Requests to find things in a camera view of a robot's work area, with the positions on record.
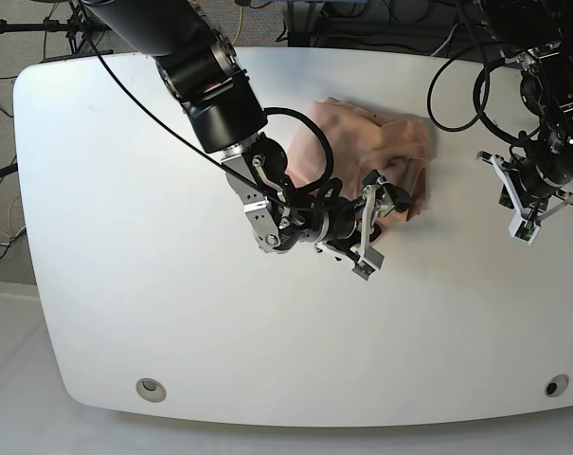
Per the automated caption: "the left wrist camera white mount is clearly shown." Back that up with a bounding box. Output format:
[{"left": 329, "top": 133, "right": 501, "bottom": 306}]
[{"left": 476, "top": 151, "right": 573, "bottom": 246}]

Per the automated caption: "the yellow cable on floor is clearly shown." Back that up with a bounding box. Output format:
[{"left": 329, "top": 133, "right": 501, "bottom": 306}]
[{"left": 228, "top": 0, "right": 247, "bottom": 48}]

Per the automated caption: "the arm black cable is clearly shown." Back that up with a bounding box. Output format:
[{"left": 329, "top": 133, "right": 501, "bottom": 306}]
[
  {"left": 67, "top": 0, "right": 344, "bottom": 212},
  {"left": 425, "top": 0, "right": 528, "bottom": 148}
]

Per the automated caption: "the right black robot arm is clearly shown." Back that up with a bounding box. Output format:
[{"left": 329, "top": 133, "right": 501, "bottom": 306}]
[{"left": 81, "top": 1, "right": 411, "bottom": 277}]

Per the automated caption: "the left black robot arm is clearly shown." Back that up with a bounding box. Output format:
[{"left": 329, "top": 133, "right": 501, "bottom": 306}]
[{"left": 479, "top": 1, "right": 573, "bottom": 213}]

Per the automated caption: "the peach T-shirt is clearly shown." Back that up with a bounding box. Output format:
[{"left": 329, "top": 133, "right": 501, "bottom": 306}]
[{"left": 308, "top": 98, "right": 433, "bottom": 234}]

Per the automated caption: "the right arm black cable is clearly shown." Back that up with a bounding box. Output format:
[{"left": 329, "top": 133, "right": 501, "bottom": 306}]
[{"left": 67, "top": 0, "right": 344, "bottom": 212}]

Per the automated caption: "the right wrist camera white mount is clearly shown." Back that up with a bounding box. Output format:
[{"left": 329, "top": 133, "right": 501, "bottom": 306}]
[{"left": 314, "top": 170, "right": 386, "bottom": 281}]

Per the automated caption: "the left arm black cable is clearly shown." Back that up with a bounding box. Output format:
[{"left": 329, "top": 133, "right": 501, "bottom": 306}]
[{"left": 425, "top": 0, "right": 528, "bottom": 148}]

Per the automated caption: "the left table grommet hole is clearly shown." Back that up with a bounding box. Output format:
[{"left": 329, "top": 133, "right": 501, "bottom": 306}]
[{"left": 135, "top": 378, "right": 167, "bottom": 403}]

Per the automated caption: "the black tripod stand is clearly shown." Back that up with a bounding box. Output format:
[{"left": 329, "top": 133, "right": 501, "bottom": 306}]
[{"left": 0, "top": 1, "right": 111, "bottom": 55}]

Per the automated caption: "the table grommet hole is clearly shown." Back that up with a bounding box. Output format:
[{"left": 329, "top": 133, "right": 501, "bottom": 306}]
[
  {"left": 545, "top": 373, "right": 570, "bottom": 397},
  {"left": 135, "top": 378, "right": 167, "bottom": 403}
]

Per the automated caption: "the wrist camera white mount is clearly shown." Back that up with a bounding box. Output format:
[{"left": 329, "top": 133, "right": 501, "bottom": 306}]
[
  {"left": 476, "top": 151, "right": 573, "bottom": 246},
  {"left": 314, "top": 170, "right": 386, "bottom": 281}
]

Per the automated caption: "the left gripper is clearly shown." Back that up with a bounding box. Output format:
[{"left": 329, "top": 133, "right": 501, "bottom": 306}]
[{"left": 499, "top": 155, "right": 573, "bottom": 218}]

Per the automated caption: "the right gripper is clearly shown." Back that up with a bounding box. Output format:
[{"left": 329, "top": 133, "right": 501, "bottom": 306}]
[{"left": 313, "top": 173, "right": 410, "bottom": 265}]

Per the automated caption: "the right table grommet hole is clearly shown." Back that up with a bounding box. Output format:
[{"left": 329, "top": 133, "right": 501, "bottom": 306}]
[{"left": 545, "top": 373, "right": 570, "bottom": 397}]

